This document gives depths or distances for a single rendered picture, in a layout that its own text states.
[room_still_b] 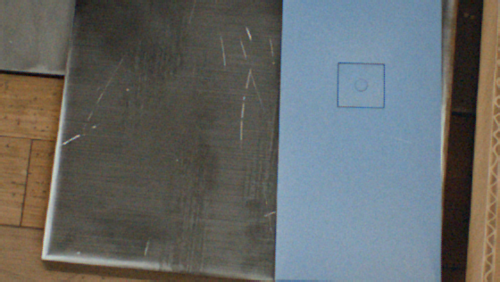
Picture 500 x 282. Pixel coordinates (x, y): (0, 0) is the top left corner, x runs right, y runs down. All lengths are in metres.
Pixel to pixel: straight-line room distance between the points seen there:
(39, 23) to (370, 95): 0.16
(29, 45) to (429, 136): 0.19
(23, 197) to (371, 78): 0.16
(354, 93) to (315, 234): 0.07
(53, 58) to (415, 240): 0.18
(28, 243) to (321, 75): 0.15
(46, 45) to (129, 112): 0.06
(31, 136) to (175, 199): 0.08
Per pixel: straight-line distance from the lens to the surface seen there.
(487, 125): 0.76
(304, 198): 0.78
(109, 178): 0.79
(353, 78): 0.80
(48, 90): 0.83
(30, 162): 0.82
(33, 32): 0.84
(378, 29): 0.81
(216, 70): 0.80
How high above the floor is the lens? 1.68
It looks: 73 degrees down
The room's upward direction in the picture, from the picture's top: straight up
